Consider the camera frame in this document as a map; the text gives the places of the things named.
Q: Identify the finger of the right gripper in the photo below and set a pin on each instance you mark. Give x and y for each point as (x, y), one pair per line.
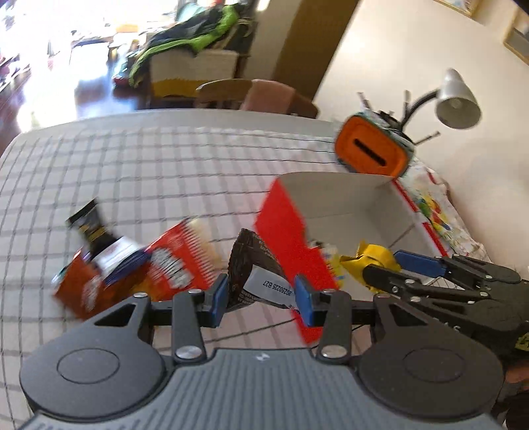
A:
(417, 263)
(379, 279)

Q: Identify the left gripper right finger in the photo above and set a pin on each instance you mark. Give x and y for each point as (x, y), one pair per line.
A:
(336, 312)

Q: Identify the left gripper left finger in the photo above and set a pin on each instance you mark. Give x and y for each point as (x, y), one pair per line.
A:
(187, 313)

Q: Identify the yellow pillow snack packet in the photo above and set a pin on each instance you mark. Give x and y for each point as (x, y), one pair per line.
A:
(369, 254)

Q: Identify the red crispy noodle snack bag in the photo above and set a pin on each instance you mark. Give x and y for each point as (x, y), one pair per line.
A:
(181, 259)

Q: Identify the dark brown striped snack packet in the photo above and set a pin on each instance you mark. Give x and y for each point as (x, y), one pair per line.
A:
(255, 275)

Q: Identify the brown Oreo snack bag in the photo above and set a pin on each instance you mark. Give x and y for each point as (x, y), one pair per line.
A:
(84, 292)

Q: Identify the yellow minion snack pouch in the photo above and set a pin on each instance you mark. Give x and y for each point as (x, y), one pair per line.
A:
(331, 257)

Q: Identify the colourful patterned cloth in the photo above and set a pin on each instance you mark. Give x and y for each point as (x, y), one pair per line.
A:
(430, 193)

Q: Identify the white navy snack packet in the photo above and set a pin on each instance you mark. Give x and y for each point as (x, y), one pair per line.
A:
(120, 259)

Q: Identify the red cardboard box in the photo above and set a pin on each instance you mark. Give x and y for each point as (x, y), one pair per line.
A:
(341, 209)

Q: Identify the black snack packet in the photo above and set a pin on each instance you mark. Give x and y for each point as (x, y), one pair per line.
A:
(93, 229)

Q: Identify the orange tissue box holder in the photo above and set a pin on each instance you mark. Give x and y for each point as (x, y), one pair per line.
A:
(372, 143)

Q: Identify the grey desk lamp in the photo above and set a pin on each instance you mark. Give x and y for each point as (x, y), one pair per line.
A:
(456, 106)

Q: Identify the brown wooden chair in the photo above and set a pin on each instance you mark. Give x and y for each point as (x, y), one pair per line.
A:
(222, 94)

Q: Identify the beige sofa with clothes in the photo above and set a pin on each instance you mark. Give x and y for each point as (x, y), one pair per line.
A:
(208, 46)

